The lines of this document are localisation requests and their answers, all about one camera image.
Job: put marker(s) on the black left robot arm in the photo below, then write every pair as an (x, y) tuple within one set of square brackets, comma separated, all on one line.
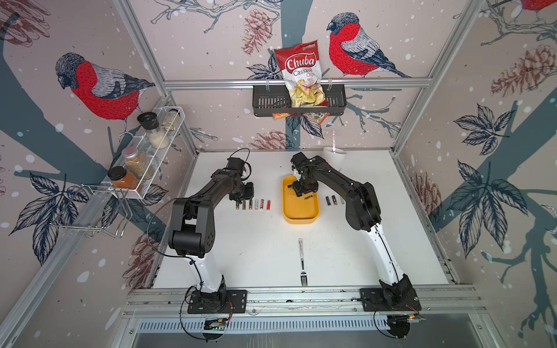
[(193, 227)]

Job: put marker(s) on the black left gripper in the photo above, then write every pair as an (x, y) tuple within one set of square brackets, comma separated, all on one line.
[(249, 194)]

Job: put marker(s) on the yellow plastic storage box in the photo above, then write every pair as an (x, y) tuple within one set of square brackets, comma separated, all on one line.
[(298, 210)]

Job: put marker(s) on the white wire spice rack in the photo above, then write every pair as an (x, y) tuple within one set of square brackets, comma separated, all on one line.
[(171, 119)]

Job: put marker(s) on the black lid spice jar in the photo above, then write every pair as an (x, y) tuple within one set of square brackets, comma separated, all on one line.
[(156, 135)]

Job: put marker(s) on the silver lid spice jar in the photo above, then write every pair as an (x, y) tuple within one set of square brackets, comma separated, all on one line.
[(138, 163)]

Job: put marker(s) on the orange spice jar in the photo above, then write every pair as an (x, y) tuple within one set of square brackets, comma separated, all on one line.
[(122, 178)]

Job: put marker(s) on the white cup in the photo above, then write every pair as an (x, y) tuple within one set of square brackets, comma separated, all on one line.
[(334, 157)]

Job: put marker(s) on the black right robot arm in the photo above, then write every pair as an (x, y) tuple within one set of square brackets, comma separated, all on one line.
[(363, 213)]

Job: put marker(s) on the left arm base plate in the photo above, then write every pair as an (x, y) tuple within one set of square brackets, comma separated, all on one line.
[(228, 301)]

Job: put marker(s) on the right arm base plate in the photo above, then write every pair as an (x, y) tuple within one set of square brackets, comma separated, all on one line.
[(384, 300)]

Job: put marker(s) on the Chuba cassava chips bag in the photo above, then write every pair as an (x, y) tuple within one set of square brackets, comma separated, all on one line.
[(301, 71)]

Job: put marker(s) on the aluminium frame corner post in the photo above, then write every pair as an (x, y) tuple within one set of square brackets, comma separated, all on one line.
[(125, 10)]

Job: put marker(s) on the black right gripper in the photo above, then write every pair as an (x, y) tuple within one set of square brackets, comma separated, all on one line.
[(297, 191)]

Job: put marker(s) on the black wire basket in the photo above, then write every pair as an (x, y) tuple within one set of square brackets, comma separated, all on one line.
[(270, 100)]

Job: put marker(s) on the aluminium front rail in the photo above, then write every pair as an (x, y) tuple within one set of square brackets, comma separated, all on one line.
[(310, 301)]

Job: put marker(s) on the silver fork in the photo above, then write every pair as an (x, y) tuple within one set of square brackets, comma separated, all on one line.
[(303, 275)]

